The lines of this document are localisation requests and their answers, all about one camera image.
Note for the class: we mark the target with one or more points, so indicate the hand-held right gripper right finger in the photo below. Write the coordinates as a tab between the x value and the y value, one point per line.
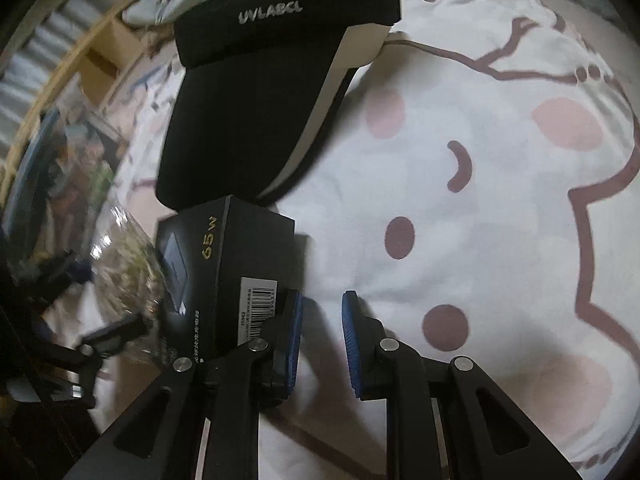
352	340

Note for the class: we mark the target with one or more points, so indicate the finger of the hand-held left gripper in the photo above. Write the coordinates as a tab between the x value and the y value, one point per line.
65	267
115	332

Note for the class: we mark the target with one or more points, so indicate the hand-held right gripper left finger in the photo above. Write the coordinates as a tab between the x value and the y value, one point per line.
292	340

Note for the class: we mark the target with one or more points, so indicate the clear plastic bag of clips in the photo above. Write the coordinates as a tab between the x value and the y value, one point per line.
125	270

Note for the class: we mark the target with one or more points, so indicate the black charger box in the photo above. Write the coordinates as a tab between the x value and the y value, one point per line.
235	255

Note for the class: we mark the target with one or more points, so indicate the black sun visor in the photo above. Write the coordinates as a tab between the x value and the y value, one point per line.
240	125

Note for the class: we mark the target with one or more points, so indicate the wooden bedside shelf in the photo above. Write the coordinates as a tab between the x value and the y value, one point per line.
100	60

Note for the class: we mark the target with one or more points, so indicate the pale grey curtain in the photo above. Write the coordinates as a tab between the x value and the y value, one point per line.
45	55

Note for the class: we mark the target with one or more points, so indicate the pink cartoon printed blanket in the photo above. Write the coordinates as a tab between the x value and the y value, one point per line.
500	185

